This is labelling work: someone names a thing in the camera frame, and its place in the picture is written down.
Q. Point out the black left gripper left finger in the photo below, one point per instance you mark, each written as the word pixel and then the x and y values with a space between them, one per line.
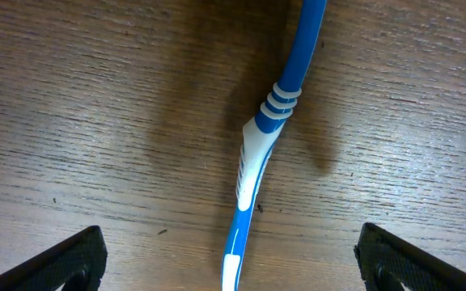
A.
pixel 77 263

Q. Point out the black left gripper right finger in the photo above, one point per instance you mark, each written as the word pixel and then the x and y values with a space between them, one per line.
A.
pixel 387 262

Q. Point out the blue white toothbrush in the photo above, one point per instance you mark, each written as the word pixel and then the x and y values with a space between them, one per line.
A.
pixel 260 135

